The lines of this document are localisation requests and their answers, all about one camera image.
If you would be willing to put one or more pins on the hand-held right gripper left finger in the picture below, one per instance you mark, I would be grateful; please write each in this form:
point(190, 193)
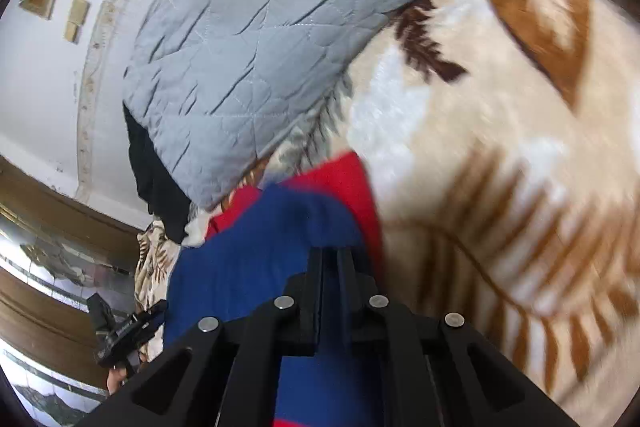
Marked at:
point(315, 289)

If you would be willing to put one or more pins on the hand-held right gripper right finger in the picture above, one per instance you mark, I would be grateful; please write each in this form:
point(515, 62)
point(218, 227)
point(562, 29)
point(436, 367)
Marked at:
point(357, 289)

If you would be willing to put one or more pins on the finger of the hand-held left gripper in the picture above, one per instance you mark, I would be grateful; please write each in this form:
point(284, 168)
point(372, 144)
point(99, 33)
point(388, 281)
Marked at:
point(151, 314)

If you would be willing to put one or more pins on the red and blue knit sweater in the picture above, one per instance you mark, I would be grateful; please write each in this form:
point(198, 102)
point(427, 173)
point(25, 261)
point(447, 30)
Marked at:
point(240, 257)

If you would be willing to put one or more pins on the person's left hand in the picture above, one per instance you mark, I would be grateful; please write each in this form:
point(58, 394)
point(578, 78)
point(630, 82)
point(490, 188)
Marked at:
point(116, 381)

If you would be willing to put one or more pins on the wooden wardrobe with glass panels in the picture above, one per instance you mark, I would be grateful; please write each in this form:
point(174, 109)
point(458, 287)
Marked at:
point(55, 297)

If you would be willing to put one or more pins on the black cloth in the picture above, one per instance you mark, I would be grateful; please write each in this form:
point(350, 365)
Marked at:
point(155, 187)

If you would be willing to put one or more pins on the beige leaf print blanket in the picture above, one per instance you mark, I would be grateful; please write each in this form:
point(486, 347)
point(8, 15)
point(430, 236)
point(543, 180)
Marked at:
point(500, 167)

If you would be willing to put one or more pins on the grey quilted pillow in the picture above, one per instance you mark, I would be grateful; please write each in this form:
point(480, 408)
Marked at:
point(260, 37)

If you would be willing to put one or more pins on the beige wall switch plate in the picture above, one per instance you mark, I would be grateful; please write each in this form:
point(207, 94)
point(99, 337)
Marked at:
point(76, 19)

